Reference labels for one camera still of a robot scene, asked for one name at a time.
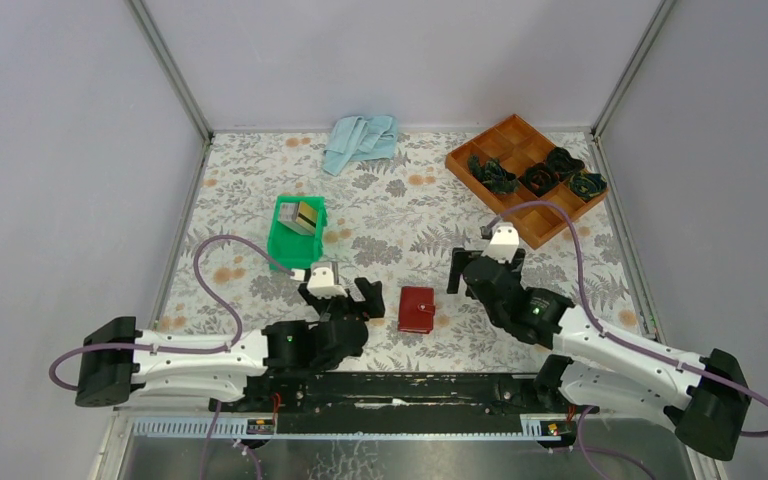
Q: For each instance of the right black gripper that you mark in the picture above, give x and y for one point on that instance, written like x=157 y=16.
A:
x=459 y=257

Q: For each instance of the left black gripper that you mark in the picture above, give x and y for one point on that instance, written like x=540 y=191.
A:
x=371 y=305

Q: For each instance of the red leather card holder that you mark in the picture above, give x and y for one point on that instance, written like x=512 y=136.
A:
x=416 y=310

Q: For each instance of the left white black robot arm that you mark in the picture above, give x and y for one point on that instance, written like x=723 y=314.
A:
x=119 y=362

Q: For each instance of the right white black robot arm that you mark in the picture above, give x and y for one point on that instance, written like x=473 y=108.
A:
x=699 y=398

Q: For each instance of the green plastic bin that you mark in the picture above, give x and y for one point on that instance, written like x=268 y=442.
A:
x=293 y=250

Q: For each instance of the dark rolled sock left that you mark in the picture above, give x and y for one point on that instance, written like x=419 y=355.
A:
x=493 y=176

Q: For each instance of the dark rolled sock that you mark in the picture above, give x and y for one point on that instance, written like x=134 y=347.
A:
x=562 y=164
x=538 y=179
x=493 y=176
x=587 y=185

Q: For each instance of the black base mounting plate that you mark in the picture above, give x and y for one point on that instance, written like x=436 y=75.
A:
x=335 y=403

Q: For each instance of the orange compartment tray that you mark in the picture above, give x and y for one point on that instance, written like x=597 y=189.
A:
x=511 y=163

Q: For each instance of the dark rolled sock middle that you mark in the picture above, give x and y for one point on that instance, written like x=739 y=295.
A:
x=538 y=179

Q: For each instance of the dark rolled sock top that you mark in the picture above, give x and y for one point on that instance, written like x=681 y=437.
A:
x=562 y=164

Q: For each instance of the dark rolled sock right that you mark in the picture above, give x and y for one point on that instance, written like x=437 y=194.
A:
x=587 y=185

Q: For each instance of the light blue cloth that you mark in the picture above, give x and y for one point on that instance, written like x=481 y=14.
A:
x=360 y=138

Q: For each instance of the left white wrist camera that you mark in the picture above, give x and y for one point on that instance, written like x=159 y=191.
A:
x=321 y=276

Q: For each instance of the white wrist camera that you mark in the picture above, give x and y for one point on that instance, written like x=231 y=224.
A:
x=321 y=276
x=503 y=242

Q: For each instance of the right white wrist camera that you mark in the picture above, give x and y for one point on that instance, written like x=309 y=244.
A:
x=503 y=242

